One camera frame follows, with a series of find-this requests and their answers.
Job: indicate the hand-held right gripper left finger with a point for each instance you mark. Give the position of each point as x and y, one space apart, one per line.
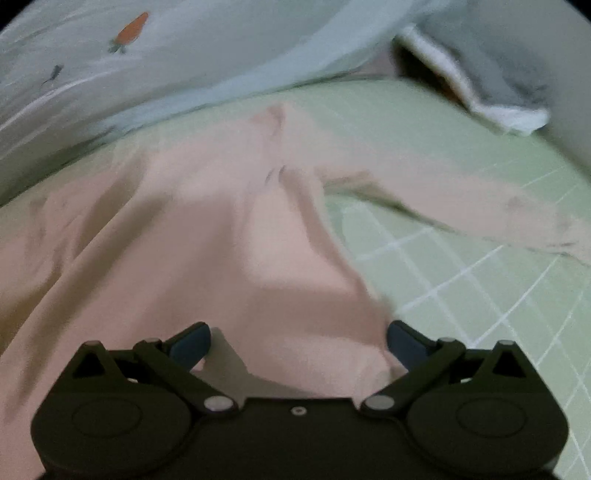
189 348

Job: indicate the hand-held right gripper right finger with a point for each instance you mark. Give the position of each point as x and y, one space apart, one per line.
406 346

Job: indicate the beige garment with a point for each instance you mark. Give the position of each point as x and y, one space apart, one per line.
184 230

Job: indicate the green grid mat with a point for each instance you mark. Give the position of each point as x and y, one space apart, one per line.
415 124

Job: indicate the pale blue carrot-print quilt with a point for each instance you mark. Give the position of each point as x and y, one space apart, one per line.
184 55

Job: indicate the grey cloth with white edge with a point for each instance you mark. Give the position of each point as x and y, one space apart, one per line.
498 60

